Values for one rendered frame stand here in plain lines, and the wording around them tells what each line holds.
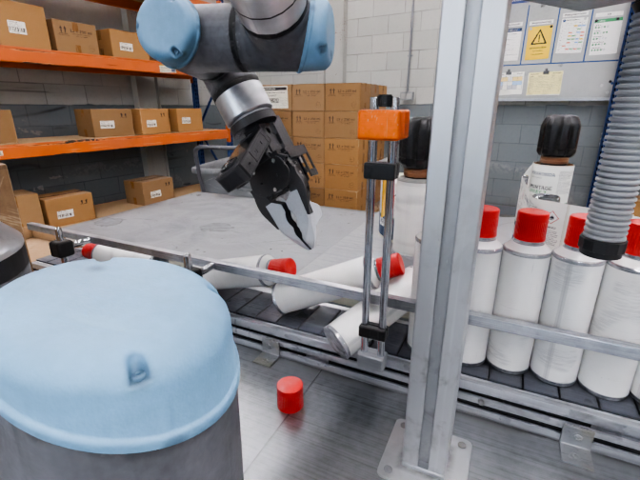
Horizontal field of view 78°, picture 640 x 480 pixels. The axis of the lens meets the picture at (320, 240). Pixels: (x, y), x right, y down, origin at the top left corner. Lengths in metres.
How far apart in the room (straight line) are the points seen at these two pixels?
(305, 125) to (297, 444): 3.73
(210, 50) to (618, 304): 0.53
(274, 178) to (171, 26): 0.22
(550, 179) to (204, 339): 0.95
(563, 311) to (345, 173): 3.51
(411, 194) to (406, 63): 4.52
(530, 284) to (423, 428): 0.20
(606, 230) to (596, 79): 4.40
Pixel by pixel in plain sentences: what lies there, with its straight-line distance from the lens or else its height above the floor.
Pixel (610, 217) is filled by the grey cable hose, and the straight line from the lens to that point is 0.40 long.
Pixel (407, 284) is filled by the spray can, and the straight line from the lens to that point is 0.57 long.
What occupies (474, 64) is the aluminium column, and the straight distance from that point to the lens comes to 0.34.
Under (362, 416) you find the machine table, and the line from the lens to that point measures 0.54.
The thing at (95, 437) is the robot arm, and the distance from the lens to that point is 0.20.
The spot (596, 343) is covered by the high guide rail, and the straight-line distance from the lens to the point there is 0.53.
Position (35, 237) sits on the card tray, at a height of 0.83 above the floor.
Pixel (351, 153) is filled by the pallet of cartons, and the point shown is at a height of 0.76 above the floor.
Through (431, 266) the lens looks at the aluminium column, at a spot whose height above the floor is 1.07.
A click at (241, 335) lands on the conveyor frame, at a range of 0.67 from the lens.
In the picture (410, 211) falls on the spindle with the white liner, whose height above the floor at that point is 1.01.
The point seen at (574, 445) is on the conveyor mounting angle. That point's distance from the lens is 0.58.
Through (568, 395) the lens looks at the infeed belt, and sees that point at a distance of 0.57.
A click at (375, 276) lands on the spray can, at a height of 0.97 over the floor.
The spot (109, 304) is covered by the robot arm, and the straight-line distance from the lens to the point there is 0.23.
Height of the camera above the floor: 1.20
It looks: 19 degrees down
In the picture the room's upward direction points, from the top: straight up
